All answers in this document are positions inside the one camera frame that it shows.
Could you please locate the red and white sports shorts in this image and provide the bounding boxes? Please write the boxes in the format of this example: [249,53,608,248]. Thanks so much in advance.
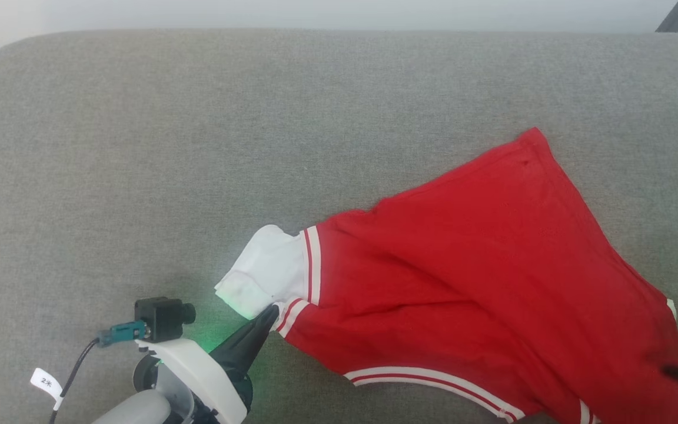
[214,127,678,424]

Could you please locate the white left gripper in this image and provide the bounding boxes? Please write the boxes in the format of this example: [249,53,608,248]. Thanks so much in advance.
[133,304,280,424]

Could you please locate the white cable label tag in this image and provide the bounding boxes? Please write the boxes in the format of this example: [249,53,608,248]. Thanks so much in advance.
[29,367,65,412]

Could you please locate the teal left camera connector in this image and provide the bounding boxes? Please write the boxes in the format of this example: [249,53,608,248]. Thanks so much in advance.
[96,320,147,349]

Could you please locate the black left camera cable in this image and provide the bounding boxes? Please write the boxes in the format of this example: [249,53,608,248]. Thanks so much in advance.
[49,338,102,424]

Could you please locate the grey fabric sofa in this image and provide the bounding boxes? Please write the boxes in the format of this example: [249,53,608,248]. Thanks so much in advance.
[0,28,678,424]

